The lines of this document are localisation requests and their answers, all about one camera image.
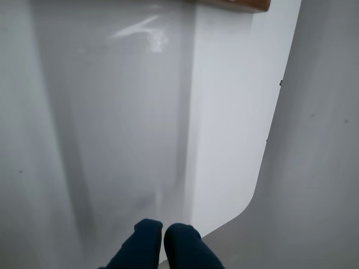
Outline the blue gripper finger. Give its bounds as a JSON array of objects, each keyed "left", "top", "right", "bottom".
[
  {"left": 164, "top": 223, "right": 225, "bottom": 269},
  {"left": 98, "top": 219, "right": 163, "bottom": 269}
]

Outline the wooden chessboard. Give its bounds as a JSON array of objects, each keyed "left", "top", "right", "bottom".
[{"left": 179, "top": 0, "right": 271, "bottom": 13}]

